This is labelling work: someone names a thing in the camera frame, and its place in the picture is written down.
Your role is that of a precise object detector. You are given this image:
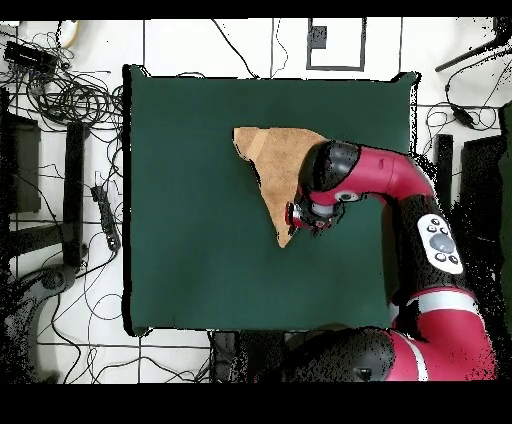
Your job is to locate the black electronics box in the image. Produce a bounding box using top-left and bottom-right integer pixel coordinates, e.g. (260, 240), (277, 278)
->
(3, 40), (59, 75)

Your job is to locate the black rod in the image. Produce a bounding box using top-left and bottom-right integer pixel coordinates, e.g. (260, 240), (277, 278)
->
(434, 38), (501, 73)

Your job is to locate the white round object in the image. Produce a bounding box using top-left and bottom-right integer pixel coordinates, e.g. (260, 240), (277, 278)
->
(56, 19), (80, 50)

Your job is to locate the grey stand base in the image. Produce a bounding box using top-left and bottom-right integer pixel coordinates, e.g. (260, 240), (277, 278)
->
(0, 263), (79, 385)

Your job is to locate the tan towel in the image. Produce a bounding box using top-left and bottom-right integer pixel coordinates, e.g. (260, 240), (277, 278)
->
(232, 126), (330, 249)

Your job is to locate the tangle of black cables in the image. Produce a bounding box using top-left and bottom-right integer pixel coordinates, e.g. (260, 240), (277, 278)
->
(7, 33), (124, 131)

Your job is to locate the dark green table cloth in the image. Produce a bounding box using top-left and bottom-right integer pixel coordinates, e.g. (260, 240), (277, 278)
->
(121, 63), (422, 337)

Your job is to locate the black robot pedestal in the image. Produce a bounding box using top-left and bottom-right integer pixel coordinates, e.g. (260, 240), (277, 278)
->
(209, 330), (287, 383)

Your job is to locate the black power adapter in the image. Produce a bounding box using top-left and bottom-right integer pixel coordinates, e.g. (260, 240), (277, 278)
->
(451, 106), (477, 129)

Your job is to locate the black power strip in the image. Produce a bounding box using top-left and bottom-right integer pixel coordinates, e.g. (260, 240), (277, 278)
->
(90, 184), (122, 253)

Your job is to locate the black flat panel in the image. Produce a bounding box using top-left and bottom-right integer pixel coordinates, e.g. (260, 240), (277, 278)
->
(458, 135), (506, 241)
(0, 113), (42, 215)

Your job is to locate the black stand crossbar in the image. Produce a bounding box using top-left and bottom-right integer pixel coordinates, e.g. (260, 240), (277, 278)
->
(7, 222), (67, 257)

